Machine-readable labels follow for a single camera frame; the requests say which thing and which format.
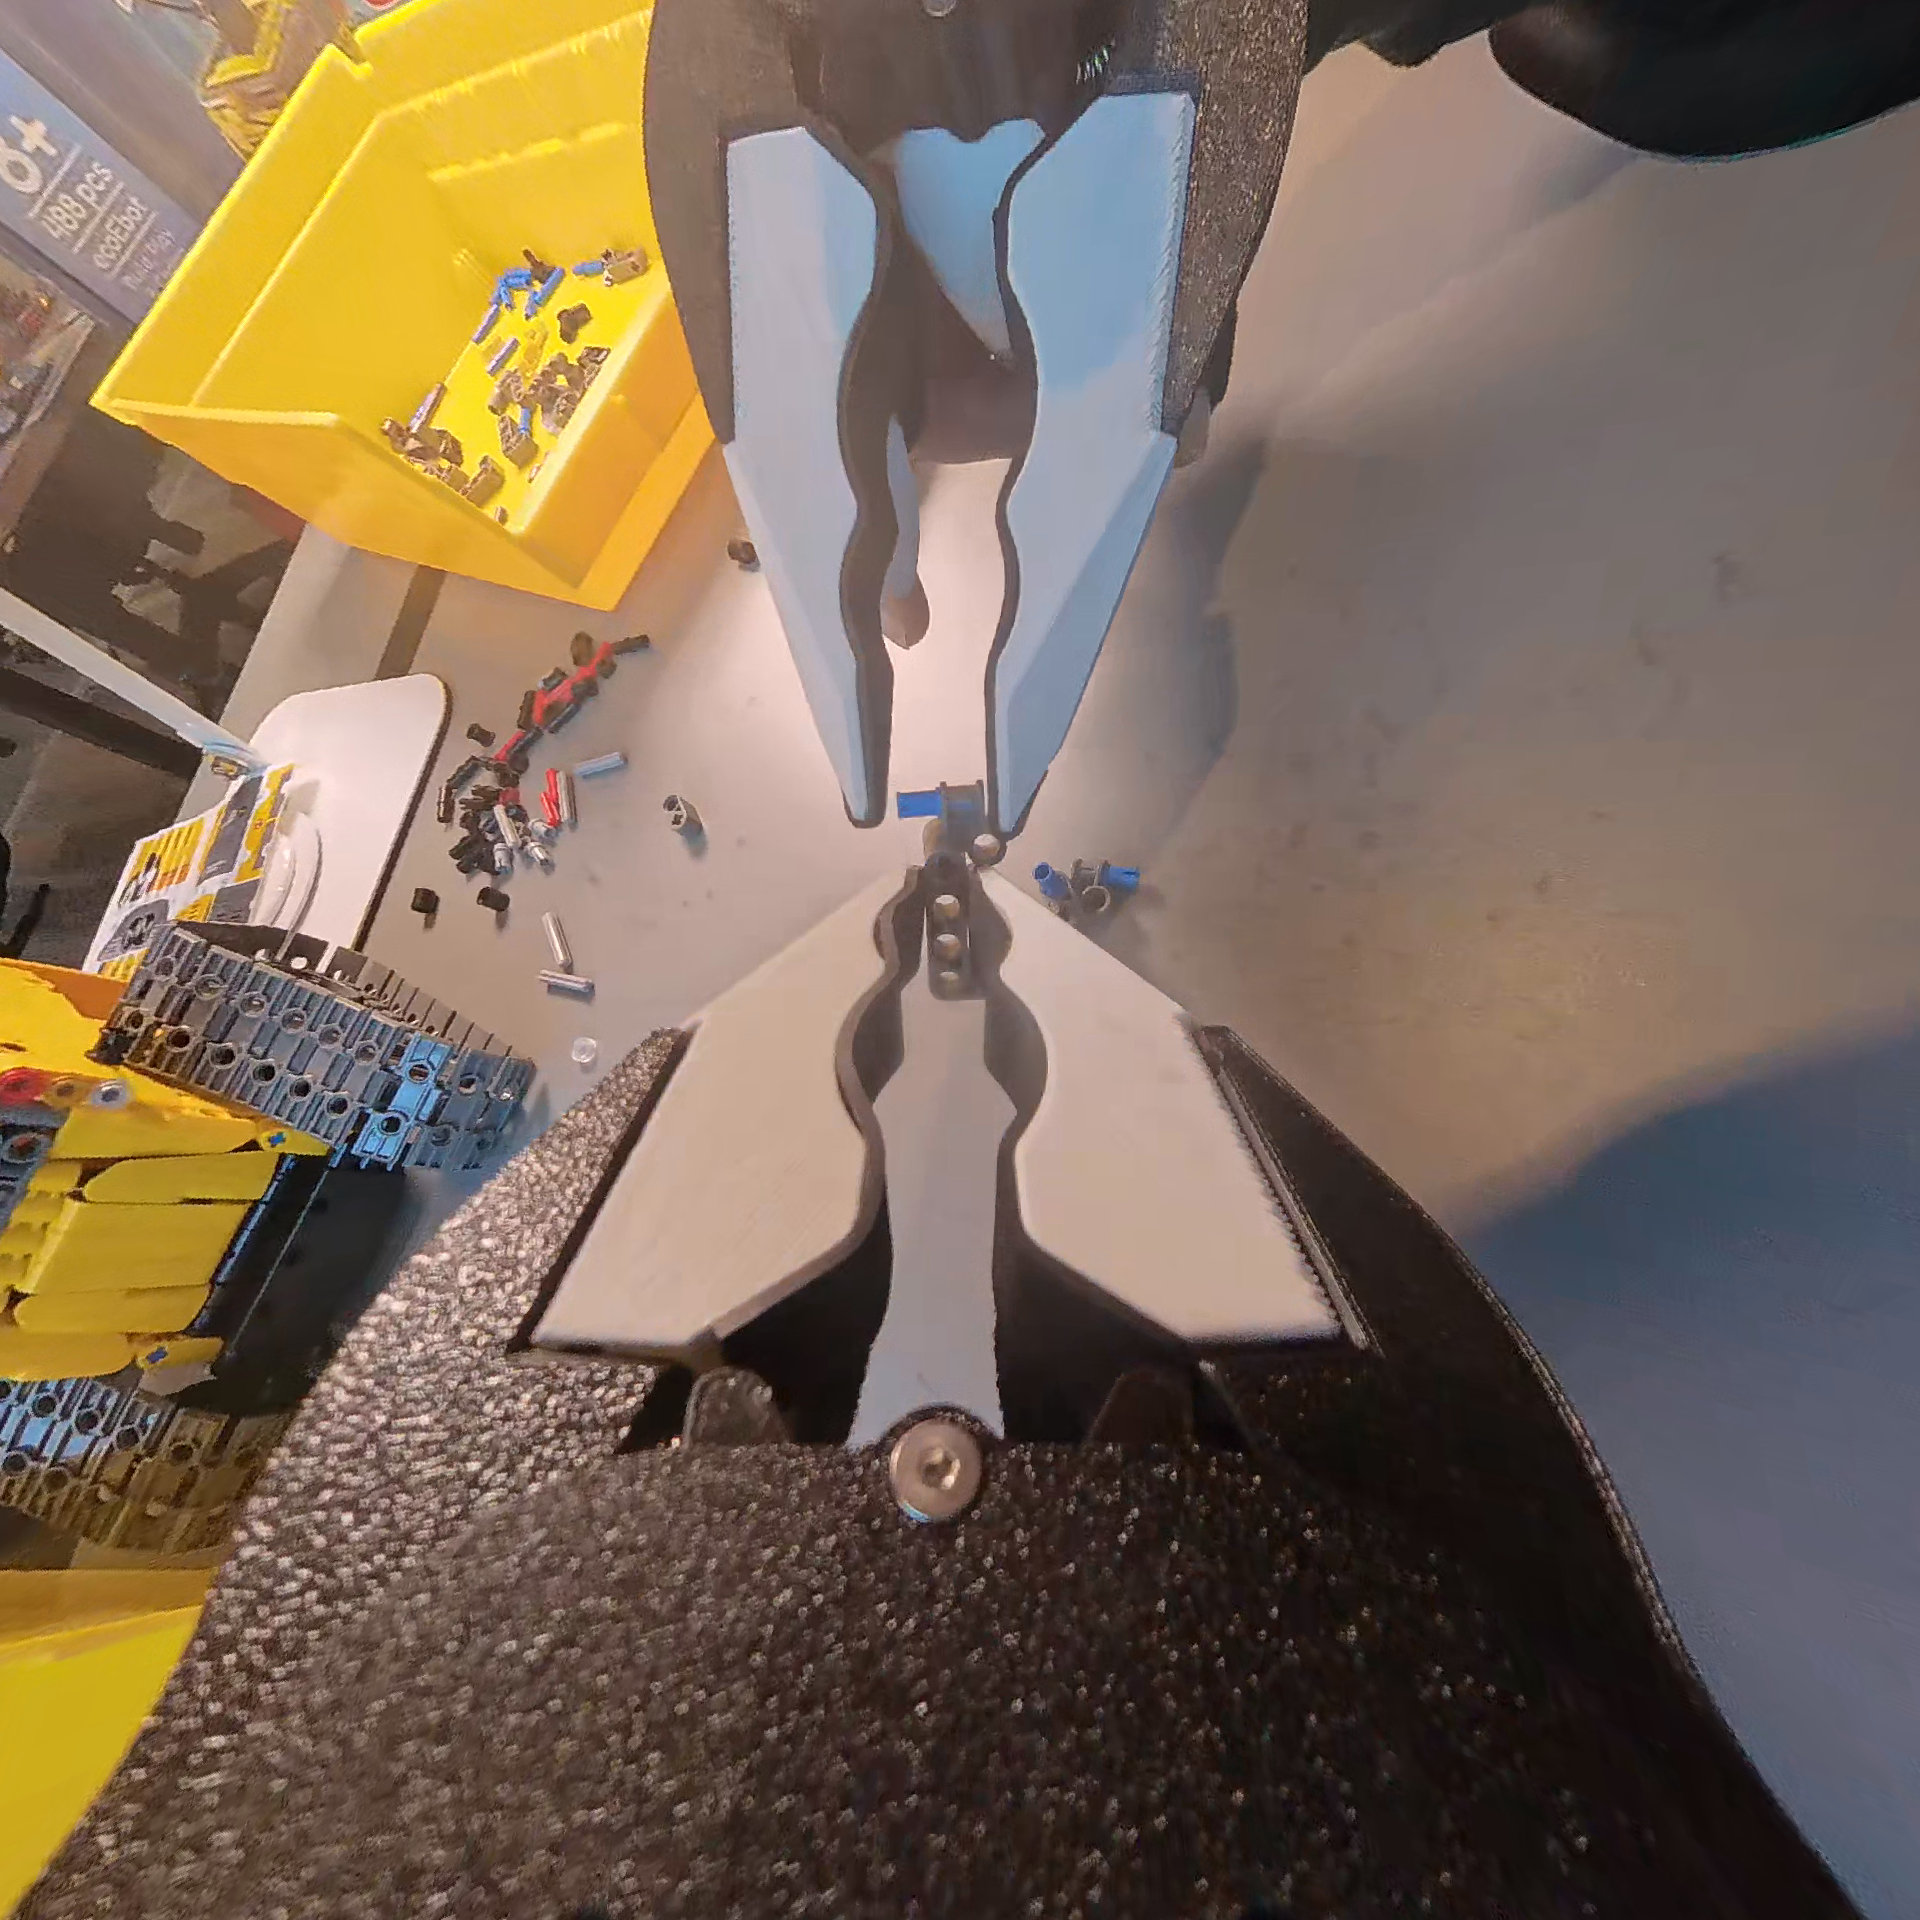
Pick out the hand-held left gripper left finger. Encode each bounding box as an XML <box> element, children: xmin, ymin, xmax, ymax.
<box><xmin>527</xmin><ymin>866</ymin><xmax>923</xmax><ymax>1369</ymax></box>

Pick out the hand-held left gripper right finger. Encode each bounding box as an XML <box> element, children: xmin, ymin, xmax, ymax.
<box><xmin>975</xmin><ymin>866</ymin><xmax>1347</xmax><ymax>1353</ymax></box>

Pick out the pile of black red connectors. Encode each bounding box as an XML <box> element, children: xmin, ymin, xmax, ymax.
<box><xmin>435</xmin><ymin>634</ymin><xmax>650</xmax><ymax>874</ymax></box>

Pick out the toy set cardboard box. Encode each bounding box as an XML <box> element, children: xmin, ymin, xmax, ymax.
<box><xmin>0</xmin><ymin>0</ymin><xmax>444</xmax><ymax>324</ymax></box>

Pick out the yellow black sticker sheet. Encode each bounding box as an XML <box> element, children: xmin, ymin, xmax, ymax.
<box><xmin>86</xmin><ymin>761</ymin><xmax>300</xmax><ymax>962</ymax></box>

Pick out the grey L-shaped beam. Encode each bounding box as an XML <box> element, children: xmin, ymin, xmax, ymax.
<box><xmin>922</xmin><ymin>861</ymin><xmax>991</xmax><ymax>1001</ymax></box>

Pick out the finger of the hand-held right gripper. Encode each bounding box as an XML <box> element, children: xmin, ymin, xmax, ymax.
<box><xmin>722</xmin><ymin>123</ymin><xmax>902</xmax><ymax>831</ymax></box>
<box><xmin>989</xmin><ymin>89</ymin><xmax>1199</xmax><ymax>836</ymax></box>

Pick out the yellow tracked toy vehicle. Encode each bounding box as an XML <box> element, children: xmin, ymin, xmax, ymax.
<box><xmin>0</xmin><ymin>922</ymin><xmax>537</xmax><ymax>1561</ymax></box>

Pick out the person's right hand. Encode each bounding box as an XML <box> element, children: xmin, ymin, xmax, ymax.
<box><xmin>883</xmin><ymin>359</ymin><xmax>1038</xmax><ymax>650</ymax></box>

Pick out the white rounded board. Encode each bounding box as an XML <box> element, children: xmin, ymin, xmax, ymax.
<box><xmin>194</xmin><ymin>675</ymin><xmax>453</xmax><ymax>962</ymax></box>

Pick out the grey desk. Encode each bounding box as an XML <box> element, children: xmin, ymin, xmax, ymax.
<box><xmin>0</xmin><ymin>0</ymin><xmax>1920</xmax><ymax>1920</ymax></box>

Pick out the pile of black blue connectors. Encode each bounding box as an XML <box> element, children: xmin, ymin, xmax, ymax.
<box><xmin>378</xmin><ymin>247</ymin><xmax>650</xmax><ymax>506</ymax></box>

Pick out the yellow plastic storage bin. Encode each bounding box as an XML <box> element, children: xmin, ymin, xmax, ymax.
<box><xmin>0</xmin><ymin>1568</ymin><xmax>212</xmax><ymax>1920</ymax></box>
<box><xmin>90</xmin><ymin>0</ymin><xmax>722</xmax><ymax>613</ymax></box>

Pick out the person's right forearm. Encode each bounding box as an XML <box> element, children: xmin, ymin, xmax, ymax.
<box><xmin>1306</xmin><ymin>0</ymin><xmax>1920</xmax><ymax>160</ymax></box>

